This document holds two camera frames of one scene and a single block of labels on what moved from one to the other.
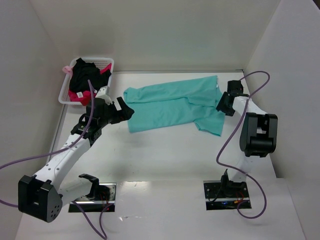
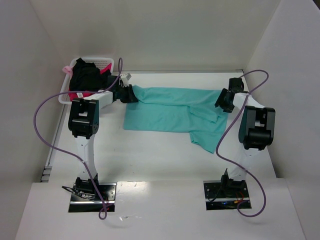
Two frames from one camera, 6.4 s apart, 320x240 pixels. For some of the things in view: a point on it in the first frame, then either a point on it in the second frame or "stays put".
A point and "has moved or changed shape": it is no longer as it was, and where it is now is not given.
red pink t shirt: (84, 97) stays put
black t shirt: (81, 72) stays put
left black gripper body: (116, 111) -> (128, 94)
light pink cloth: (67, 69) stays put
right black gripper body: (224, 105) stays put
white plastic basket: (64, 96) stays put
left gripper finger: (126, 112) -> (132, 97)
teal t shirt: (160, 103) has moved or changed shape
